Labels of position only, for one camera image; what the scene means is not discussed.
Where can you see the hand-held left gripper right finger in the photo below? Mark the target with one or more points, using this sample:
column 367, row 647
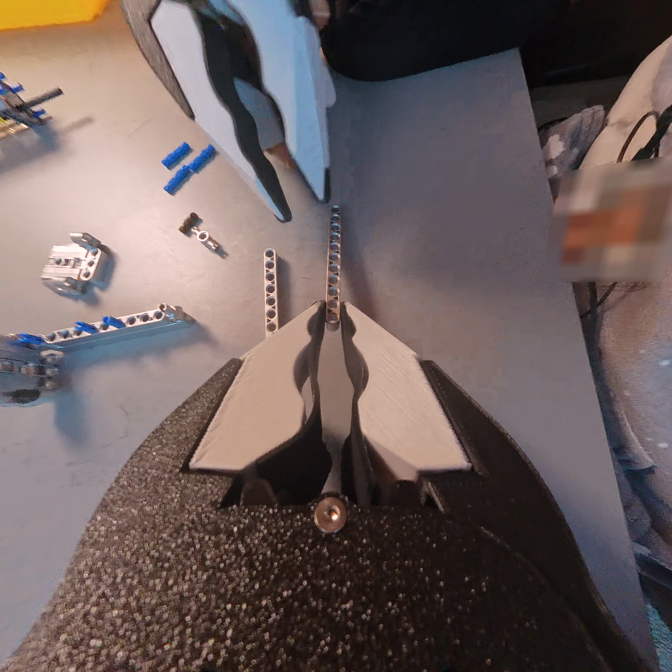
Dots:
column 404, row 420

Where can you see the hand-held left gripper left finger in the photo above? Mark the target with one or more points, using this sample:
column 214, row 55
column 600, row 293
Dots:
column 252, row 414

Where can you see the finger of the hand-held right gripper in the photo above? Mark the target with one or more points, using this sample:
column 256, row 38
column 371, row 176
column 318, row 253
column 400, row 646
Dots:
column 299, row 105
column 183, row 68

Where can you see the long blue pin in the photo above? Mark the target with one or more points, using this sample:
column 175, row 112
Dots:
column 177, row 181
column 176, row 155
column 202, row 158

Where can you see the yellow storage bin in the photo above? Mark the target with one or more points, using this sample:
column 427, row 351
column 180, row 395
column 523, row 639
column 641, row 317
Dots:
column 52, row 10

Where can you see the long grey beam with pins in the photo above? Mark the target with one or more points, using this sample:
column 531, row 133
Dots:
column 152, row 329

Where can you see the short grey building beam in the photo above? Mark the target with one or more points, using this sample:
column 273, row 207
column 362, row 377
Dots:
column 271, row 284

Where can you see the small black pin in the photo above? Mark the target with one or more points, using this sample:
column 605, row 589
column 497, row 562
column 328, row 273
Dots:
column 188, row 223

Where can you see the small grey pin connector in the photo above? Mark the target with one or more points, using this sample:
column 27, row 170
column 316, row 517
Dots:
column 204, row 239

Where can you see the silver engine block piece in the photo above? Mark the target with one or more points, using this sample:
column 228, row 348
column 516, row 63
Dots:
column 73, row 262
column 26, row 372

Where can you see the person's right hand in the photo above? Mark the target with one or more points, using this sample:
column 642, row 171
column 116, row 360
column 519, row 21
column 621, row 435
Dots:
column 281, row 156

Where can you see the transparent brick assembly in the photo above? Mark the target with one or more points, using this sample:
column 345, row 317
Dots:
column 21, row 110

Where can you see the person's black clothing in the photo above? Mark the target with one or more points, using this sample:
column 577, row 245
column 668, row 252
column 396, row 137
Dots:
column 446, row 36

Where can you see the pale patterned cloth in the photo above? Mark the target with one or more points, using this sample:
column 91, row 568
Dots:
column 645, row 393

